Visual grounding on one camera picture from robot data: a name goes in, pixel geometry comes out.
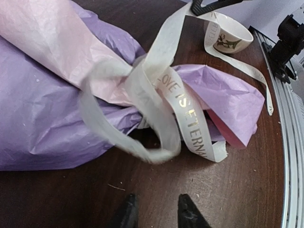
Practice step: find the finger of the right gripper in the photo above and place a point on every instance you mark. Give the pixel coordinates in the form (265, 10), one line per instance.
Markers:
(198, 9)

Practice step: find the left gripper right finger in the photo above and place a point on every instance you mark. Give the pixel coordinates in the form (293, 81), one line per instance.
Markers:
(189, 215)

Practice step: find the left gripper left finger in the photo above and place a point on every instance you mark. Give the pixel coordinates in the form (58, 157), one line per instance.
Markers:
(127, 214)

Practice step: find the beige ribbon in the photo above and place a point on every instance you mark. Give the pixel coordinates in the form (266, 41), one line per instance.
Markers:
(158, 92)

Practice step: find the purple pink wrapping paper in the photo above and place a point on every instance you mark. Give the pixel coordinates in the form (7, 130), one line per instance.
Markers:
(47, 47)

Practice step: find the plain white bowl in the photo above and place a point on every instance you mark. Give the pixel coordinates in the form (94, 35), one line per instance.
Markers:
(226, 35)

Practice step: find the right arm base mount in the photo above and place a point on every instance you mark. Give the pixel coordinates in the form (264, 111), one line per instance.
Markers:
(290, 43)

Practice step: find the front aluminium rail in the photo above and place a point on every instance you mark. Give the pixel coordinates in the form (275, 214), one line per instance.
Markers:
(291, 116)

